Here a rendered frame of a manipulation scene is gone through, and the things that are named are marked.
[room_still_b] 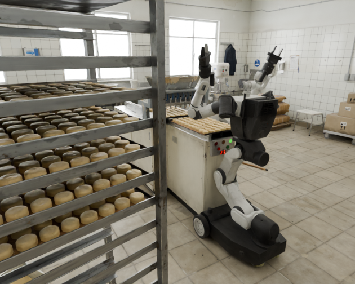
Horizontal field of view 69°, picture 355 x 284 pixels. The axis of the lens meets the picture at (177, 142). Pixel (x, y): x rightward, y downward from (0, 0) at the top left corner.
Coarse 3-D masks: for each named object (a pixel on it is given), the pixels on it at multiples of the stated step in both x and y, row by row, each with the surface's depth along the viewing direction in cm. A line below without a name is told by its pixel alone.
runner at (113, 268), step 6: (150, 246) 92; (156, 246) 94; (138, 252) 89; (144, 252) 91; (126, 258) 86; (132, 258) 88; (138, 258) 89; (114, 264) 83; (120, 264) 85; (126, 264) 86; (102, 270) 80; (108, 270) 82; (114, 270) 84; (96, 276) 79; (102, 276) 81; (84, 282) 77; (90, 282) 78; (96, 282) 80
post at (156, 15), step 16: (160, 0) 68; (160, 16) 70; (160, 32) 71; (160, 48) 72; (160, 64) 73; (160, 80) 74; (160, 96) 76; (160, 112) 77; (160, 128) 79; (160, 144) 80; (160, 160) 82; (160, 176) 83; (160, 192) 85; (160, 208) 87; (160, 224) 89; (160, 240) 91; (160, 256) 93; (160, 272) 96
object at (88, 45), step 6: (84, 30) 101; (90, 30) 102; (84, 42) 104; (90, 42) 103; (84, 48) 105; (90, 48) 104; (90, 54) 104; (90, 72) 106; (90, 78) 107; (96, 78) 108; (108, 240) 132; (108, 252) 134; (114, 282) 141
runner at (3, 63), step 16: (0, 64) 51; (16, 64) 53; (32, 64) 55; (48, 64) 57; (64, 64) 59; (80, 64) 62; (96, 64) 64; (112, 64) 67; (128, 64) 70; (144, 64) 73
